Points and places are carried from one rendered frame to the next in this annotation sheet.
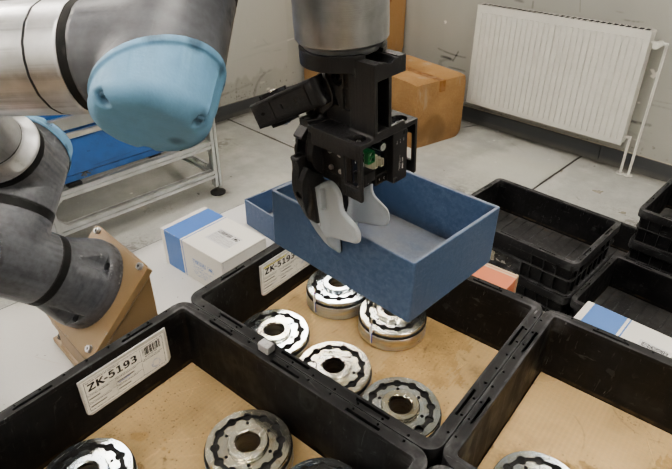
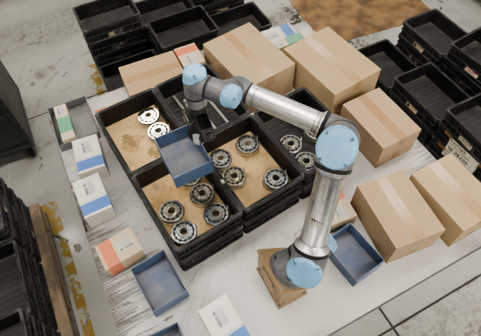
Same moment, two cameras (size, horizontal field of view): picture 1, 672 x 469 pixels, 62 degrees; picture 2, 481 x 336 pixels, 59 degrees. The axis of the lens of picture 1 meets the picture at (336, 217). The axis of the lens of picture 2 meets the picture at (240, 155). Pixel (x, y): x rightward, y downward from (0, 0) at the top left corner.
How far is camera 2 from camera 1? 1.70 m
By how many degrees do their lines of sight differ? 92
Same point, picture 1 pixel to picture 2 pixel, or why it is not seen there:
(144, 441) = (262, 193)
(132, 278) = (265, 252)
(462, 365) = (159, 192)
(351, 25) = not seen: hidden behind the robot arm
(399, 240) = (177, 161)
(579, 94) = not seen: outside the picture
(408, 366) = (176, 196)
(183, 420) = (250, 196)
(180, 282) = (248, 322)
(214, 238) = (225, 319)
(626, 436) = (133, 159)
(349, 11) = not seen: hidden behind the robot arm
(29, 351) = (317, 290)
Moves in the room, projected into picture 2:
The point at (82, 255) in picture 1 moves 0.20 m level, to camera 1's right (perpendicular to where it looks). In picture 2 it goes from (283, 253) to (232, 238)
